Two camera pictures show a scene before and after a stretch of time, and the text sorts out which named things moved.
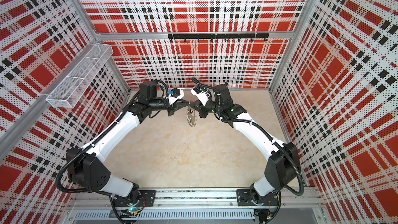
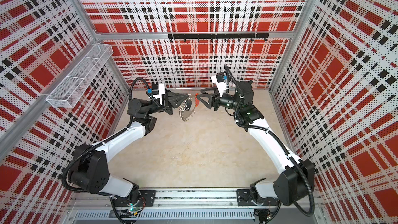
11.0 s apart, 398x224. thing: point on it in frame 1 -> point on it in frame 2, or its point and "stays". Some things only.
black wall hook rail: [212, 36] stays
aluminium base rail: [194, 204] stays
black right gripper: [198, 106] -> [216, 98]
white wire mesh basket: [69, 92] stays
